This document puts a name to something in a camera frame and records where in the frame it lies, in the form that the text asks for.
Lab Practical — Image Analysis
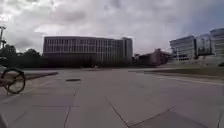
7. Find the grey paved plaza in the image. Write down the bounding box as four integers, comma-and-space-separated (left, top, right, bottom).
0, 67, 224, 128

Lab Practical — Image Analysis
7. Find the large long office building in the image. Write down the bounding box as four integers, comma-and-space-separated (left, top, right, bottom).
42, 35, 134, 69

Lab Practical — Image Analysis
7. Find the low brown building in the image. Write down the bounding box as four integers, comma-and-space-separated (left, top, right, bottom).
137, 48, 171, 67

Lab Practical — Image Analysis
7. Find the manhole cover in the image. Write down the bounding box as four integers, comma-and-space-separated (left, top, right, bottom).
65, 78, 82, 83

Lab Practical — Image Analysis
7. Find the raised planting bed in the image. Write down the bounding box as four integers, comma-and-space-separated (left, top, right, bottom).
20, 71, 59, 82

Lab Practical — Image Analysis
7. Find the row of dark trees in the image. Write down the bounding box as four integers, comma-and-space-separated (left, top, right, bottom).
0, 43, 45, 69

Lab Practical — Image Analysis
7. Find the bicycle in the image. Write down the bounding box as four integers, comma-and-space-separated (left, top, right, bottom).
0, 67, 27, 95

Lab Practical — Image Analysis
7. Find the pole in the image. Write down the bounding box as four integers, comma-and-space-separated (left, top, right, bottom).
0, 25, 7, 50

